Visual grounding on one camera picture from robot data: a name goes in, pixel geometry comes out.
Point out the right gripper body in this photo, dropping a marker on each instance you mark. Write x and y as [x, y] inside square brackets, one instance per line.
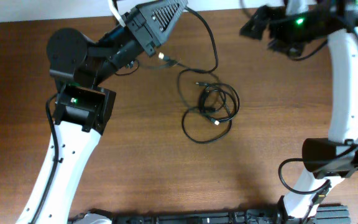
[290, 33]

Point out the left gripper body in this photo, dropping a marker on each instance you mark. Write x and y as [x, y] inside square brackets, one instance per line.
[135, 27]

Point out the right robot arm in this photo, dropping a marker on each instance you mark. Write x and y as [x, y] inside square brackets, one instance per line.
[326, 161]

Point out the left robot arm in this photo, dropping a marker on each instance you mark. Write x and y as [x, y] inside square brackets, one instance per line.
[83, 107]

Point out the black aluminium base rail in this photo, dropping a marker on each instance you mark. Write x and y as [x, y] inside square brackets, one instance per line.
[216, 217]

